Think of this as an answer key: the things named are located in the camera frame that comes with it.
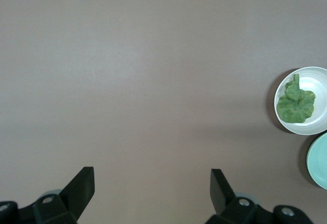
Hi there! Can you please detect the beige round plate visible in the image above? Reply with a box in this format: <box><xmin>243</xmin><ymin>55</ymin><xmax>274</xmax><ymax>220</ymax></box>
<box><xmin>273</xmin><ymin>66</ymin><xmax>327</xmax><ymax>136</ymax></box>

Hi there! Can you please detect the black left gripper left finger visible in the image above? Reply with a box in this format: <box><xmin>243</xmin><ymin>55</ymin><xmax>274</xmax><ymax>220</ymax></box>
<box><xmin>0</xmin><ymin>167</ymin><xmax>96</xmax><ymax>224</ymax></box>

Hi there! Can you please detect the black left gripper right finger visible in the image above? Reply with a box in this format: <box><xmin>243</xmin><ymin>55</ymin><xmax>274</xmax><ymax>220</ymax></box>
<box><xmin>204</xmin><ymin>168</ymin><xmax>314</xmax><ymax>224</ymax></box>

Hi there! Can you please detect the green lettuce leaf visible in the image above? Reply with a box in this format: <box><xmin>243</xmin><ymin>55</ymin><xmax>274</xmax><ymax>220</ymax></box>
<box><xmin>276</xmin><ymin>74</ymin><xmax>316</xmax><ymax>124</ymax></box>

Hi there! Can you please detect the pale green round plate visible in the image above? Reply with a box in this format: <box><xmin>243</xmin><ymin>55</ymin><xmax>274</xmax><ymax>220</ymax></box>
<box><xmin>306</xmin><ymin>131</ymin><xmax>327</xmax><ymax>190</ymax></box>

